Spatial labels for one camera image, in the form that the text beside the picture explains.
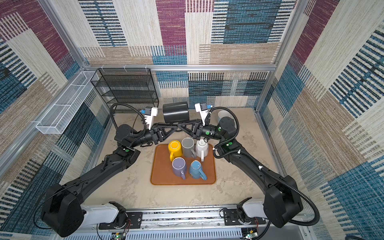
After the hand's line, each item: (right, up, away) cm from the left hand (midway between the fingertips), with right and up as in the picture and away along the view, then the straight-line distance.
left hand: (177, 127), depth 61 cm
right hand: (0, 0, +1) cm, 2 cm away
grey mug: (+3, -10, +26) cm, 28 cm away
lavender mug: (-1, -22, +21) cm, 31 cm away
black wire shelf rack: (-36, +27, +47) cm, 66 cm away
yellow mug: (-4, -12, +28) cm, 30 cm away
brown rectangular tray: (-13, -26, +30) cm, 41 cm away
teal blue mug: (+7, -23, +19) cm, 31 cm away
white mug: (+12, -13, +28) cm, 33 cm away
